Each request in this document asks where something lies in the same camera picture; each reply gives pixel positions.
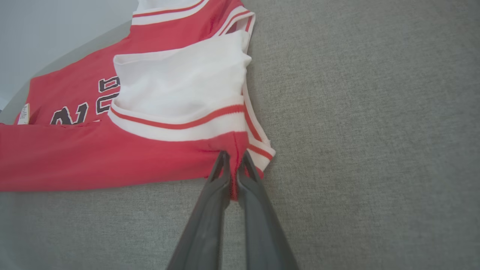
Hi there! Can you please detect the grey fabric sofa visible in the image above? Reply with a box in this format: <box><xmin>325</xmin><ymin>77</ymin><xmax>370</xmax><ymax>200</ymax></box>
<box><xmin>0</xmin><ymin>0</ymin><xmax>480</xmax><ymax>270</ymax></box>

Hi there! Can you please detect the red Bulls basketball jersey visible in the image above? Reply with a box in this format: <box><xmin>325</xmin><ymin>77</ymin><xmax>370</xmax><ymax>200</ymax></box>
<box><xmin>0</xmin><ymin>0</ymin><xmax>276</xmax><ymax>201</ymax></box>

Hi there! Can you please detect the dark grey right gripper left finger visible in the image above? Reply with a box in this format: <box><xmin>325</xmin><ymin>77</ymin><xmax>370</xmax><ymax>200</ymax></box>
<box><xmin>166</xmin><ymin>150</ymin><xmax>231</xmax><ymax>270</ymax></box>

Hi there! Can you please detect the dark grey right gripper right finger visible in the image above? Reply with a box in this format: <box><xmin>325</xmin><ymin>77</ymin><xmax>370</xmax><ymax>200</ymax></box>
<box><xmin>237</xmin><ymin>150</ymin><xmax>300</xmax><ymax>270</ymax></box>

